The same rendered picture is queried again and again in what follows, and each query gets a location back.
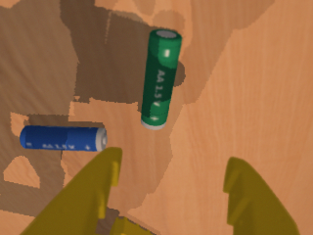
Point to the green aa battery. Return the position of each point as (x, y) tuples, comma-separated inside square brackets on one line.
[(163, 53)]

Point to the blue aa battery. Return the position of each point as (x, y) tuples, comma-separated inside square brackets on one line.
[(65, 138)]

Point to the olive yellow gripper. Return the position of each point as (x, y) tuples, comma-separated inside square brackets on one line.
[(253, 208)]

